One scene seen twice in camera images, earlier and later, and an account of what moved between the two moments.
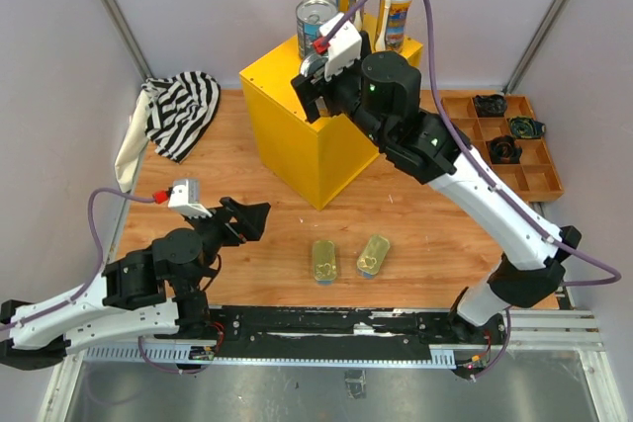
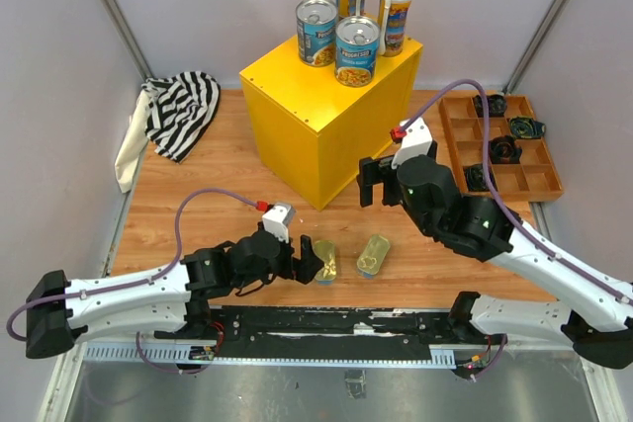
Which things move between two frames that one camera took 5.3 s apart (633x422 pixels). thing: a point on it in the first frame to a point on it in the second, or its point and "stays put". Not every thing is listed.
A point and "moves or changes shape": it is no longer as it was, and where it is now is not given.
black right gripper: [308, 91] to [373, 171]
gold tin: [324, 262] stays put
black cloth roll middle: [504, 150] stays put
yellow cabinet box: [319, 161] stays put
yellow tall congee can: [394, 4] stays put
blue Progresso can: [313, 63] moves or changes shape
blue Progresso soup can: [311, 15] stays put
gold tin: [373, 256] stays put
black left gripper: [250, 223] to [303, 269]
